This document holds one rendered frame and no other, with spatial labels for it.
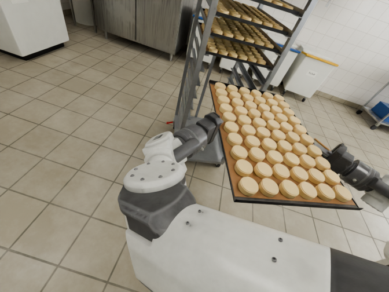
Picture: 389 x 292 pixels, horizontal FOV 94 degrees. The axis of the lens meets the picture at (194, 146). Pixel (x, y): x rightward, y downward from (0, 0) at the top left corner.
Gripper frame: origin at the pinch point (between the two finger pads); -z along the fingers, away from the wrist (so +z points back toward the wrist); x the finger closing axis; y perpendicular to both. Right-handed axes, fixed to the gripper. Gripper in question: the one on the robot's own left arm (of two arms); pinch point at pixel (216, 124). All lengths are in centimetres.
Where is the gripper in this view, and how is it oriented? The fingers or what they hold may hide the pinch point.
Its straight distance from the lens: 65.1
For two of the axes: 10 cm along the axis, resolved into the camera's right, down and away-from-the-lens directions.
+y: -7.2, -6.1, 3.3
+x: 2.4, -6.7, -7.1
